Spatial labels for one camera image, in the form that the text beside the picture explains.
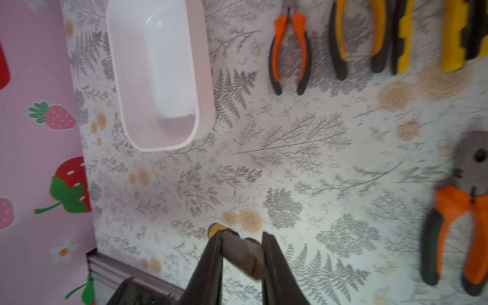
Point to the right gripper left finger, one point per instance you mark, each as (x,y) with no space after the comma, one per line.
(205,285)

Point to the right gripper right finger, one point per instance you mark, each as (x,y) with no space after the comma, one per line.
(279,284)

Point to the yellow grey needle-nose pliers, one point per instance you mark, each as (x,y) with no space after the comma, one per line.
(246,254)

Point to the white plastic storage box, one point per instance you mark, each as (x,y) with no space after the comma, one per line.
(162,71)

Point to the yellow black diagonal pliers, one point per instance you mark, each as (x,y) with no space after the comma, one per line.
(351,32)

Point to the small orange black pliers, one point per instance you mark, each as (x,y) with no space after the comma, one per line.
(290,52)

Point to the yellow black flat-nose pliers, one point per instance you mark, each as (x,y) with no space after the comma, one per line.
(476,33)

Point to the yellow striped needle-nose pliers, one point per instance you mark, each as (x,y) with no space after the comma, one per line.
(440,25)

